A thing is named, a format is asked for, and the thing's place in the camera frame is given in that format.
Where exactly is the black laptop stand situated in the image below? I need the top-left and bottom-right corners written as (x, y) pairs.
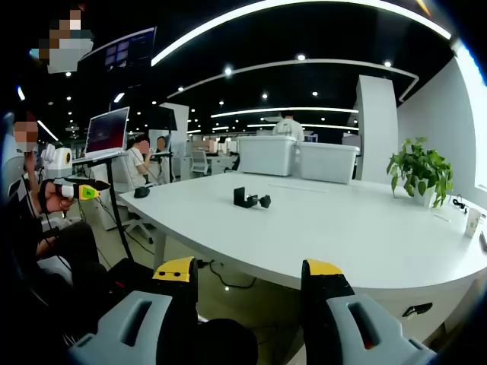
top-left (72, 151), bottom-right (135, 263)

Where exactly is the potted green plant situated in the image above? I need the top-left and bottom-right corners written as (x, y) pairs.
top-left (387, 136), bottom-right (454, 209)

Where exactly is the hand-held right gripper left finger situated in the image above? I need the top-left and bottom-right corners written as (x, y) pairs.
top-left (68, 256), bottom-right (199, 365)

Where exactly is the open laptop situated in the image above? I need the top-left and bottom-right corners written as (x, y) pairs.
top-left (84, 106), bottom-right (131, 160)

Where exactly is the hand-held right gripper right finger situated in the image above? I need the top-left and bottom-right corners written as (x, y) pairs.
top-left (301, 259), bottom-right (438, 365)

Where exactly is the white storage bin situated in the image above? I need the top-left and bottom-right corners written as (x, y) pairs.
top-left (237, 135), bottom-right (298, 177)
top-left (298, 141), bottom-right (361, 185)

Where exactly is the person's left hand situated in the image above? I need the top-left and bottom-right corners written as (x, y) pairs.
top-left (39, 179), bottom-right (77, 214)

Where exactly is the curved ceiling light strip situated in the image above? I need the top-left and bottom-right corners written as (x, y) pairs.
top-left (151, 0), bottom-right (453, 68)

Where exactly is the black pad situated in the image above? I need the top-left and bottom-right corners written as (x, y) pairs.
top-left (233, 186), bottom-right (272, 209)

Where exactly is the white office chair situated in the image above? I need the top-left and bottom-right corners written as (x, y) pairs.
top-left (191, 149), bottom-right (212, 176)

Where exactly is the large dark monitor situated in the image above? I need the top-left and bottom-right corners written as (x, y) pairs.
top-left (78, 26), bottom-right (158, 92)

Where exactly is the black floor cable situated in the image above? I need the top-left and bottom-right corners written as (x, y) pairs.
top-left (197, 259), bottom-right (258, 290)

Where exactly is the white desk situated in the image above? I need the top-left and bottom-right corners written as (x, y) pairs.
top-left (118, 170), bottom-right (487, 347)

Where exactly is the white desk cover strip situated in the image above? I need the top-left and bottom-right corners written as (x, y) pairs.
top-left (268, 183), bottom-right (327, 194)

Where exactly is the white square pillar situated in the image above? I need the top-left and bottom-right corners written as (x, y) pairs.
top-left (355, 75), bottom-right (400, 186)

